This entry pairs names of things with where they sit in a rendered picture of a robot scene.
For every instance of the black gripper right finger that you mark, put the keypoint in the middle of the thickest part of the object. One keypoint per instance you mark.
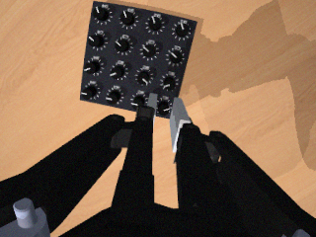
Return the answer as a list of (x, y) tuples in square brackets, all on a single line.
[(267, 210)]

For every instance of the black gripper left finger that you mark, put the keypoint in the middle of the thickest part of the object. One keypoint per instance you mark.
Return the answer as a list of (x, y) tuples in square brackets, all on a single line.
[(36, 202)]

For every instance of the black knob box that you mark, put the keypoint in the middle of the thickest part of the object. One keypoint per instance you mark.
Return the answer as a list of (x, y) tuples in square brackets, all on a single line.
[(136, 44)]

